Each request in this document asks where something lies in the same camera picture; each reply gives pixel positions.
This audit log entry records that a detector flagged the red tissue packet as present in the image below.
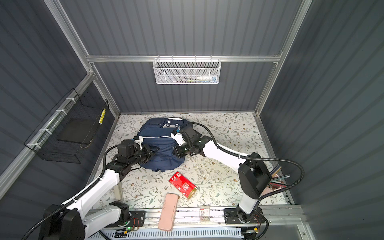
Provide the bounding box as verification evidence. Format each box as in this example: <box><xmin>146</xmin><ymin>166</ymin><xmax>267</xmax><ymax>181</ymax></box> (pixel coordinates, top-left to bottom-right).
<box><xmin>169</xmin><ymin>172</ymin><xmax>197</xmax><ymax>199</ymax></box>

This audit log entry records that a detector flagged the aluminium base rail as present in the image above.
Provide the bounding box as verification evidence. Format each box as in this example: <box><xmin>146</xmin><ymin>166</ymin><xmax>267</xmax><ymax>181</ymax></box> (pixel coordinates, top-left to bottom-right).
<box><xmin>130</xmin><ymin>205</ymin><xmax>307</xmax><ymax>230</ymax></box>

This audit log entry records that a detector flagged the white wire mesh basket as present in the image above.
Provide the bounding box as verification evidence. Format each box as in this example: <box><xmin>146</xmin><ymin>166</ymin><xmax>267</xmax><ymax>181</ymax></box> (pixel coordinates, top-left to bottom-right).
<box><xmin>153</xmin><ymin>58</ymin><xmax>222</xmax><ymax>85</ymax></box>

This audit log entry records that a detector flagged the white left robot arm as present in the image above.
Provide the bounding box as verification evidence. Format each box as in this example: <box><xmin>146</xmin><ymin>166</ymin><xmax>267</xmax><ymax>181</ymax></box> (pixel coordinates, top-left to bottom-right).
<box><xmin>22</xmin><ymin>140</ymin><xmax>159</xmax><ymax>240</ymax></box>

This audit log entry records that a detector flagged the small clear staples box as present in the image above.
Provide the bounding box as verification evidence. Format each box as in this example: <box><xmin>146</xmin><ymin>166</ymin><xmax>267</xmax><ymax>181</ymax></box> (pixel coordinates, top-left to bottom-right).
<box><xmin>200</xmin><ymin>206</ymin><xmax>211</xmax><ymax>222</ymax></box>

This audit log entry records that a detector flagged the black grey stapler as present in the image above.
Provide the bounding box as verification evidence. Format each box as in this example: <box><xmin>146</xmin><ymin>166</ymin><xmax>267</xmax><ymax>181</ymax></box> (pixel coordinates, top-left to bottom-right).
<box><xmin>114</xmin><ymin>183</ymin><xmax>124</xmax><ymax>202</ymax></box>

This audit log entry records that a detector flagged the black wire mesh basket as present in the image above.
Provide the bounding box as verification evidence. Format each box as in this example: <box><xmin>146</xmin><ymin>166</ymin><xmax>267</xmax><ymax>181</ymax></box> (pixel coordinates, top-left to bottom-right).
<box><xmin>25</xmin><ymin>91</ymin><xmax>109</xmax><ymax>164</ymax></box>

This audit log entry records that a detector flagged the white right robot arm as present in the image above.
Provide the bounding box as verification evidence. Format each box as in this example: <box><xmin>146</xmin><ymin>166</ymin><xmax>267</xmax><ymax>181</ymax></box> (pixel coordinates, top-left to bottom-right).
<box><xmin>171</xmin><ymin>122</ymin><xmax>305</xmax><ymax>223</ymax></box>

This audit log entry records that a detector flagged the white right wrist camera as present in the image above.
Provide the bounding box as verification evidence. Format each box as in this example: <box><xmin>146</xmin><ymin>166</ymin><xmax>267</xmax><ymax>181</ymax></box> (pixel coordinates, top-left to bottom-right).
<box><xmin>171</xmin><ymin>133</ymin><xmax>186</xmax><ymax>146</ymax></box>

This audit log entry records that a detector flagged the pink pencil case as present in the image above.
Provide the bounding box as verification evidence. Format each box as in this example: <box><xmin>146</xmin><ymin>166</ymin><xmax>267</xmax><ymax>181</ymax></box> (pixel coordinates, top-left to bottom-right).
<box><xmin>158</xmin><ymin>193</ymin><xmax>179</xmax><ymax>232</ymax></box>

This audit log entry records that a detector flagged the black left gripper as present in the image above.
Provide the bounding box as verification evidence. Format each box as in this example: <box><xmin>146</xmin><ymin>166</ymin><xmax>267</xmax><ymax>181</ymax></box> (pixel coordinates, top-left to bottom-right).
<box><xmin>127</xmin><ymin>143</ymin><xmax>158</xmax><ymax>167</ymax></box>

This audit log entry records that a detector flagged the navy blue student backpack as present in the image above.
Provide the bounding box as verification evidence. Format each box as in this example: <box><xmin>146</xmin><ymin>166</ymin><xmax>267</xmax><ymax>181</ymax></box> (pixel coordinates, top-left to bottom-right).
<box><xmin>134</xmin><ymin>118</ymin><xmax>189</xmax><ymax>172</ymax></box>

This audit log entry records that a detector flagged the pink pencil cup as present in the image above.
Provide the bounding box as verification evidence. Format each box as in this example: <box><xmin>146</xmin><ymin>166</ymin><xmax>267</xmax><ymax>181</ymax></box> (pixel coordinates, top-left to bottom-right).
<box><xmin>268</xmin><ymin>164</ymin><xmax>291</xmax><ymax>191</ymax></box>

